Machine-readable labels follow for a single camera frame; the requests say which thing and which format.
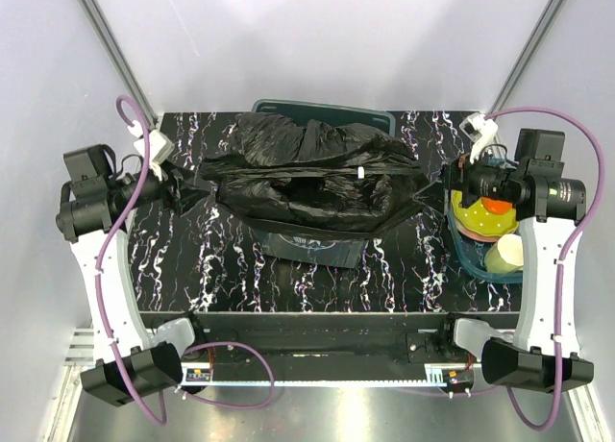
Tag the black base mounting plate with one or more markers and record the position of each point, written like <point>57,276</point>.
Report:
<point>400,335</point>

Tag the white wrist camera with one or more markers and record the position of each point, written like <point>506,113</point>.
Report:
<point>480,130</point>
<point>160,148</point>

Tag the pink plastic plate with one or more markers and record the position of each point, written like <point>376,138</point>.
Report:
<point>476,236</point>

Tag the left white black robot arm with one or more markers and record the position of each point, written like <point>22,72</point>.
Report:
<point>128,361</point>

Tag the blue transparent plastic tray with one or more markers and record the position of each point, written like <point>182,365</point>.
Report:
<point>471,254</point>

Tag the dark green trash bin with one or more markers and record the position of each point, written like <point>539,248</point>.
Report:
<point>340,254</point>

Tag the orange plastic cup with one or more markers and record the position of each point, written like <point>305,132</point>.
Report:
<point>496,206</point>

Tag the yellow plastic plate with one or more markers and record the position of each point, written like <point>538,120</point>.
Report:
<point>478,220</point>

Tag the black marble pattern mat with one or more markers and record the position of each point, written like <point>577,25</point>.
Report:
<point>209,261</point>

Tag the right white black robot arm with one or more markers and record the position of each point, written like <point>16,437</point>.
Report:
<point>543,353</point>

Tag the light green mug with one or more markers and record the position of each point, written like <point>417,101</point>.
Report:
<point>505,256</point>

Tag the black trash bag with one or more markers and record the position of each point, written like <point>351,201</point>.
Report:
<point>316,179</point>

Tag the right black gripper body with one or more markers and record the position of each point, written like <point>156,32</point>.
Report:
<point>478,179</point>

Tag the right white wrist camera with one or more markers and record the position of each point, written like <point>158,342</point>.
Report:
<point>480,130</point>

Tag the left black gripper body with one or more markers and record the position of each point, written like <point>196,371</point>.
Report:
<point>154,188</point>

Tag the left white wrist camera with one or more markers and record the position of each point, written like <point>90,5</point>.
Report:
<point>160,148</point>

